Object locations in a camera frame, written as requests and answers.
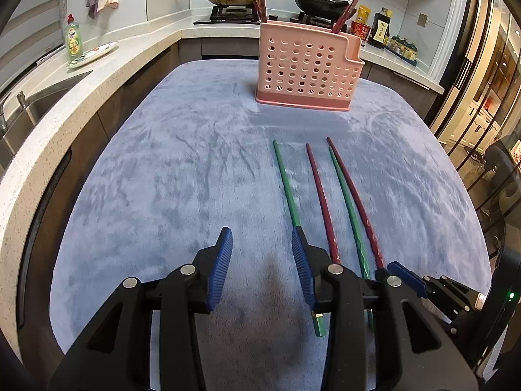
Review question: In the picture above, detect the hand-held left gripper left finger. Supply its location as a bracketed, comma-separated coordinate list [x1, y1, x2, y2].
[49, 227, 233, 391]

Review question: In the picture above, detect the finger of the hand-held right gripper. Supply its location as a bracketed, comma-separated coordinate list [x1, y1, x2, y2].
[388, 261, 485, 300]
[387, 269, 469, 322]

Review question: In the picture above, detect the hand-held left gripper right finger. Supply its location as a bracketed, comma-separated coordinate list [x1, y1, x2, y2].
[292, 228, 481, 391]

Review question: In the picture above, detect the green chopstick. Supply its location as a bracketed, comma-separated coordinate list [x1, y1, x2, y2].
[329, 146, 374, 330]
[273, 140, 325, 338]

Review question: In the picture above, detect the pink perforated utensil holder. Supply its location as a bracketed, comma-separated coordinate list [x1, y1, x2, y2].
[256, 22, 365, 111]

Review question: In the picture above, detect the blue plush blanket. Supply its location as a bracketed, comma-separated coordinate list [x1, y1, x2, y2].
[51, 60, 491, 391]

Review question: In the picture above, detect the black chair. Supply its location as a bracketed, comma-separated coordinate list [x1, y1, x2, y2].
[484, 134, 521, 237]

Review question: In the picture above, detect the glass sliding door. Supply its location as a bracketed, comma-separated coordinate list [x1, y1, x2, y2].
[423, 0, 521, 253]

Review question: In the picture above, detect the spice jar rack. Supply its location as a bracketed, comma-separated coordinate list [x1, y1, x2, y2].
[385, 36, 419, 67]

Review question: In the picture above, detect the red tub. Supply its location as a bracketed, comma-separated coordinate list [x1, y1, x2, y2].
[350, 20, 371, 41]

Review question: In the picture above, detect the dark soy sauce bottle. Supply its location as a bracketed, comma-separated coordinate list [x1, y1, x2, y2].
[368, 7, 392, 48]

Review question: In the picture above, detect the steel sink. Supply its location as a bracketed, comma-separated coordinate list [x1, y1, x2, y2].
[0, 71, 93, 164]

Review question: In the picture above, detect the white patterned plate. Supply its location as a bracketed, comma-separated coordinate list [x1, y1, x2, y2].
[66, 42, 120, 69]

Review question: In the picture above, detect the black gas stove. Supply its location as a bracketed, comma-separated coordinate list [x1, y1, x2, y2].
[193, 4, 351, 26]

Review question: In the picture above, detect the black wok with lid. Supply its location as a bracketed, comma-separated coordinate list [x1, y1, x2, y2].
[294, 0, 356, 18]

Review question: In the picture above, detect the chrome faucet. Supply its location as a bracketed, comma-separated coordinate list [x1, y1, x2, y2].
[0, 98, 11, 136]

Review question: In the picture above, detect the green dish soap bottle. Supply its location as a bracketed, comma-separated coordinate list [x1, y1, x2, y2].
[65, 14, 84, 58]

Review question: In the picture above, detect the white window blind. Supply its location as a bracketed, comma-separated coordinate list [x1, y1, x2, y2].
[0, 0, 68, 90]

